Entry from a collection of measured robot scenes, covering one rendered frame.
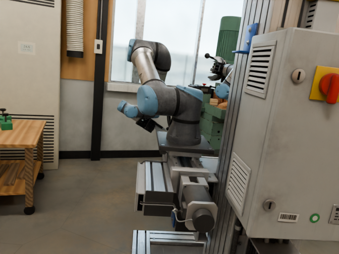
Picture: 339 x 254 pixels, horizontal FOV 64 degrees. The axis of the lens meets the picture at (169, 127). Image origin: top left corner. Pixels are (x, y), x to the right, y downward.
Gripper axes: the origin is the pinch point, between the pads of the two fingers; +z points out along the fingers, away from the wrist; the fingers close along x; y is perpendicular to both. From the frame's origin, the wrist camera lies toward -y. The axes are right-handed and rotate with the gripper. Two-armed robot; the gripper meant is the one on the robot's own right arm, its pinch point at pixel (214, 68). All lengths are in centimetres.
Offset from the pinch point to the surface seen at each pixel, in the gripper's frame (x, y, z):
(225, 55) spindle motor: -10.9, -8.7, 6.7
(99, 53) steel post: 10, 59, 127
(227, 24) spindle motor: -29.6, -4.1, 8.1
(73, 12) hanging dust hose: -18, 89, 119
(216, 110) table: 24.0, -3.7, -12.0
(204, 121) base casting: 34.6, -5.4, 1.9
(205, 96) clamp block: 18.2, -2.6, 5.1
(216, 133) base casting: 39.0, -10.1, -10.2
